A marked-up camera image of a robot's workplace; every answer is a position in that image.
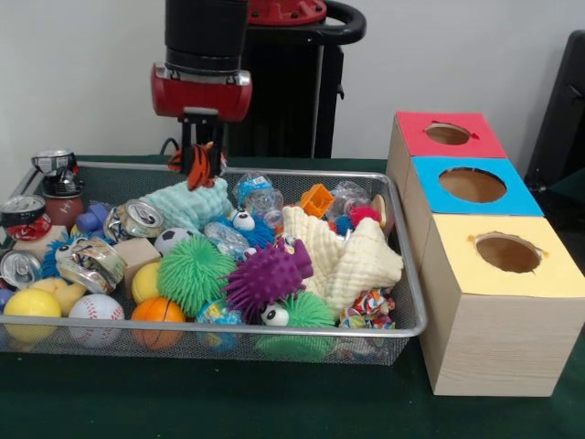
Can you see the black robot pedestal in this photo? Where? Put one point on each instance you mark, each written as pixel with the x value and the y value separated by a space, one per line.
pixel 292 101

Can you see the cream muslin cloth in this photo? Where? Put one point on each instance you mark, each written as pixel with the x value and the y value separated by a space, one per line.
pixel 352 261

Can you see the red soda can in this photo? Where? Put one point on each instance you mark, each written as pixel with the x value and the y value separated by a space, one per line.
pixel 23 218

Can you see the orange basketball toy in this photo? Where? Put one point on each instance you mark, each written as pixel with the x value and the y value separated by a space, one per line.
pixel 158 315

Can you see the wooden box with three holes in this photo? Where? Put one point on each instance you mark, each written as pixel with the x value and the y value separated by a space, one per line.
pixel 498 320

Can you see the mint green cloth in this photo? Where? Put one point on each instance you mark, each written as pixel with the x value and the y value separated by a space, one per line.
pixel 187 203

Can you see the white baseball toy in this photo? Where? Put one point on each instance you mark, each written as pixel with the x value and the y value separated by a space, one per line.
pixel 96 315

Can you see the crushed silver can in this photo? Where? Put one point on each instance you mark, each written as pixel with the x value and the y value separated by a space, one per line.
pixel 90 265

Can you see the shallow clear mesh bin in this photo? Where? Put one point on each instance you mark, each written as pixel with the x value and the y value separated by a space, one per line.
pixel 407 320

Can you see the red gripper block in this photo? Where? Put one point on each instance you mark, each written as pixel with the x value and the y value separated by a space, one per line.
pixel 201 94

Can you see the tiger striped plush toy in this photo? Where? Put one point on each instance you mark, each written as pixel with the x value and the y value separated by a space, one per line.
pixel 201 169

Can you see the orange plastic toy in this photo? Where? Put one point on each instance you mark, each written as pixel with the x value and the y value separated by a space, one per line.
pixel 317 199

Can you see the smooth yellow ball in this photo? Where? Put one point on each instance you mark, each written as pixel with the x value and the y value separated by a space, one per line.
pixel 32 311

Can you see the black chair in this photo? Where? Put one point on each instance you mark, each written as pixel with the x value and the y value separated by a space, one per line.
pixel 562 119

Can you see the black soda can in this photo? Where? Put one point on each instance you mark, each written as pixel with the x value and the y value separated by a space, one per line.
pixel 57 174

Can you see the blue globe ball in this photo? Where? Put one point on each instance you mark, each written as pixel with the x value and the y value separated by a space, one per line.
pixel 218 315

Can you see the green spiky ball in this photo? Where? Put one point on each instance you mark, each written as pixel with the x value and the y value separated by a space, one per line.
pixel 195 274
pixel 306 320

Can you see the purple spiky ball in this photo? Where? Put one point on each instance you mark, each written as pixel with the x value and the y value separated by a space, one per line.
pixel 267 279

